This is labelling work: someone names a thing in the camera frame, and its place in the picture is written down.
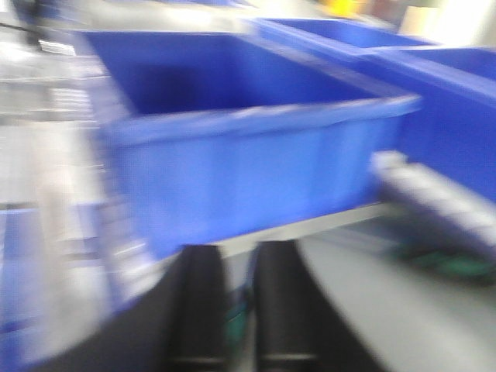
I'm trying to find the blue bin under screwdriver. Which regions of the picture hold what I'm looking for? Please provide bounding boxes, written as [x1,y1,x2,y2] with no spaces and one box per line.
[83,31,422,258]

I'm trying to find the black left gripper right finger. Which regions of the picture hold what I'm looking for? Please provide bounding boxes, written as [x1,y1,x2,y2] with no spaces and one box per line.
[253,239,385,371]

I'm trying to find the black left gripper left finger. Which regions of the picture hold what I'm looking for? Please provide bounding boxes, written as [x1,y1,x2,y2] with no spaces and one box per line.
[30,245,228,371]

